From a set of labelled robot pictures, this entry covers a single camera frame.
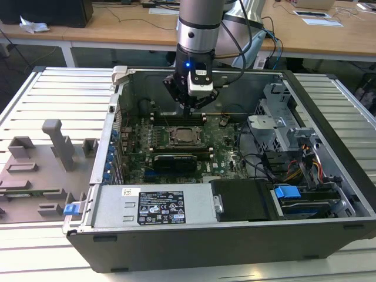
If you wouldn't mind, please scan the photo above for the green RAM stick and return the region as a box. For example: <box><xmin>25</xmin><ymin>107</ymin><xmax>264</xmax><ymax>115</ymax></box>
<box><xmin>0</xmin><ymin>189</ymin><xmax>61</xmax><ymax>198</ymax></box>

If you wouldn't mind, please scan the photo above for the dark framed tablet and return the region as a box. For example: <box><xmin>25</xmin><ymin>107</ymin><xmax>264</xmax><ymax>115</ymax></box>
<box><xmin>293</xmin><ymin>9</ymin><xmax>332</xmax><ymax>19</ymax></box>

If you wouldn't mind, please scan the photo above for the metal drive cage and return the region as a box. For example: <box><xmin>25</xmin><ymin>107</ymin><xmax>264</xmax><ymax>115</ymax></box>
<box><xmin>246</xmin><ymin>83</ymin><xmax>318</xmax><ymax>153</ymax></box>

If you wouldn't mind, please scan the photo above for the black RAM slot row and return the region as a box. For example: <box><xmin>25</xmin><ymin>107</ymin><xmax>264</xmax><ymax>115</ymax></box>
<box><xmin>148</xmin><ymin>145</ymin><xmax>214</xmax><ymax>155</ymax></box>
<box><xmin>149</xmin><ymin>113</ymin><xmax>207</xmax><ymax>126</ymax></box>

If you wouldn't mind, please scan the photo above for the grey parts rack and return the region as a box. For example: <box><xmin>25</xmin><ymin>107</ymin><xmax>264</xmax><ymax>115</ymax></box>
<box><xmin>0</xmin><ymin>119</ymin><xmax>99</xmax><ymax>226</ymax></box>

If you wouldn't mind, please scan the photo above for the black graphics card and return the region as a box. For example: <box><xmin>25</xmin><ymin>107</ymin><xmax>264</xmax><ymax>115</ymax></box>
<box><xmin>152</xmin><ymin>152</ymin><xmax>199</xmax><ymax>173</ymax></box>

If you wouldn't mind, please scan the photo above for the black internal cable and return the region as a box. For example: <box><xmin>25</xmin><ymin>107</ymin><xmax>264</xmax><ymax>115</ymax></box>
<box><xmin>237</xmin><ymin>123</ymin><xmax>277</xmax><ymax>180</ymax></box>

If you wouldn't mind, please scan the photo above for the green motherboard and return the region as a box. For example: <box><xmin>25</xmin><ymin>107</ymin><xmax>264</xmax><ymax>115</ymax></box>
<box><xmin>117</xmin><ymin>116</ymin><xmax>256</xmax><ymax>186</ymax></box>

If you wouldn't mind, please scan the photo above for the hard disk in blue carrier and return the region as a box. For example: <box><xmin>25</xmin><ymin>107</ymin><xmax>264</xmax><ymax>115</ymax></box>
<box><xmin>274</xmin><ymin>184</ymin><xmax>338</xmax><ymax>220</ymax></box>

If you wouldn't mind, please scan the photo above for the black open PC case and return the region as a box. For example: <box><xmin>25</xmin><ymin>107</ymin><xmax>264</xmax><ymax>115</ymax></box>
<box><xmin>61</xmin><ymin>66</ymin><xmax>376</xmax><ymax>274</ymax></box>

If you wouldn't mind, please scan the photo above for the crumpled white paper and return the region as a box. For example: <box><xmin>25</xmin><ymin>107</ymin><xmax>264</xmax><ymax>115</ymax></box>
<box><xmin>19</xmin><ymin>15</ymin><xmax>51</xmax><ymax>33</ymax></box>

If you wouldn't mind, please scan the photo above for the blue cable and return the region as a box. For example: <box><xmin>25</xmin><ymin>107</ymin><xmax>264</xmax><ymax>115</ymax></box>
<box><xmin>265</xmin><ymin>29</ymin><xmax>284</xmax><ymax>63</ymax></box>

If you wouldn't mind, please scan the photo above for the blue expansion slot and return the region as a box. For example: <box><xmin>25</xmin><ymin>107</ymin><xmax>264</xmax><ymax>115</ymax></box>
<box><xmin>143</xmin><ymin>170</ymin><xmax>168</xmax><ymax>180</ymax></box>

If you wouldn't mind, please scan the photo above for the cardboard box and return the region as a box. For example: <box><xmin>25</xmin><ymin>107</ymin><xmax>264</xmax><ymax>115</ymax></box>
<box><xmin>289</xmin><ymin>0</ymin><xmax>336</xmax><ymax>9</ymax></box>

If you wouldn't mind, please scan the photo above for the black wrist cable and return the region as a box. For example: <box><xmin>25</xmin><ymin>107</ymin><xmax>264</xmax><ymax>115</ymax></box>
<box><xmin>216</xmin><ymin>0</ymin><xmax>254</xmax><ymax>88</ymax></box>

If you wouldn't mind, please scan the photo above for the grey power supply unit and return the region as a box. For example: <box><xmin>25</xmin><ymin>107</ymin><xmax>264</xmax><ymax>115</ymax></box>
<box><xmin>88</xmin><ymin>184</ymin><xmax>220</xmax><ymax>229</ymax></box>

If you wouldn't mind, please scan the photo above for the CPU socket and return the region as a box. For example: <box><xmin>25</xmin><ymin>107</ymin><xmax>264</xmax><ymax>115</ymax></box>
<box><xmin>164</xmin><ymin>125</ymin><xmax>206</xmax><ymax>147</ymax></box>

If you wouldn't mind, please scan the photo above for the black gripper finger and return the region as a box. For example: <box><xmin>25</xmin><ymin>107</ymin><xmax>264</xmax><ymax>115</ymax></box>
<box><xmin>163</xmin><ymin>75</ymin><xmax>192</xmax><ymax>118</ymax></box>
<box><xmin>189</xmin><ymin>89</ymin><xmax>220</xmax><ymax>118</ymax></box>

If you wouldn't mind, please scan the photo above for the coloured wire bundle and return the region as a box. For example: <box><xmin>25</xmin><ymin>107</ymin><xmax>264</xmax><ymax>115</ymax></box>
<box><xmin>283</xmin><ymin>143</ymin><xmax>324</xmax><ymax>183</ymax></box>

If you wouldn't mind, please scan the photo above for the wooden desk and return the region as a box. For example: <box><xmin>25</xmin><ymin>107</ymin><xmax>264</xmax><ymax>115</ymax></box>
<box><xmin>63</xmin><ymin>0</ymin><xmax>376</xmax><ymax>63</ymax></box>
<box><xmin>0</xmin><ymin>0</ymin><xmax>98</xmax><ymax>68</ymax></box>

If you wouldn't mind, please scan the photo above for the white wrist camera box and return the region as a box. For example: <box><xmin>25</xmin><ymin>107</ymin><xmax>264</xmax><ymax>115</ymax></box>
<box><xmin>187</xmin><ymin>68</ymin><xmax>214</xmax><ymax>97</ymax></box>

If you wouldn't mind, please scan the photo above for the blue case latch clip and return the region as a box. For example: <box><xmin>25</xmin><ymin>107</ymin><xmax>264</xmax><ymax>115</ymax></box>
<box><xmin>63</xmin><ymin>204</ymin><xmax>80</xmax><ymax>217</ymax></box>

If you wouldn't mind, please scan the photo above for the black box on desk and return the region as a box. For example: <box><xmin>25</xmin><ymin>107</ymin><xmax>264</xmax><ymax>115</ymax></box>
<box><xmin>0</xmin><ymin>0</ymin><xmax>94</xmax><ymax>29</ymax></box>

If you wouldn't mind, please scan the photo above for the metal socket cover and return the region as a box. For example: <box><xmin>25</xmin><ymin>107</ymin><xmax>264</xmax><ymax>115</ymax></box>
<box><xmin>169</xmin><ymin>126</ymin><xmax>204</xmax><ymax>146</ymax></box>

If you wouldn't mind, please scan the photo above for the grey case release latch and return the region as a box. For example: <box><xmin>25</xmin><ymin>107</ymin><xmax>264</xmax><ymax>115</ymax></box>
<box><xmin>112</xmin><ymin>66</ymin><xmax>128</xmax><ymax>86</ymax></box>

